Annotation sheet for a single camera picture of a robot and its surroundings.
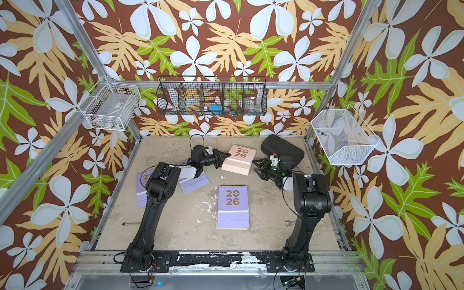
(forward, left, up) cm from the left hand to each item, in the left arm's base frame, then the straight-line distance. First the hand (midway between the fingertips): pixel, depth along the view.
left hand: (232, 152), depth 99 cm
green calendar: (-38, +1, -11) cm, 39 cm away
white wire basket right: (-4, -53, +16) cm, 55 cm away
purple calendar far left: (-13, +51, -10) cm, 54 cm away
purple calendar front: (-29, 0, -7) cm, 30 cm away
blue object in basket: (+14, +9, +18) cm, 25 cm away
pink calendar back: (-3, -4, -2) cm, 6 cm away
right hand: (-7, -11, -2) cm, 13 cm away
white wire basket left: (+9, +59, +23) cm, 64 cm away
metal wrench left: (-36, +51, -10) cm, 63 cm away
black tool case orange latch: (+10, -24, -5) cm, 26 cm away
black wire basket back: (+24, +11, +20) cm, 33 cm away
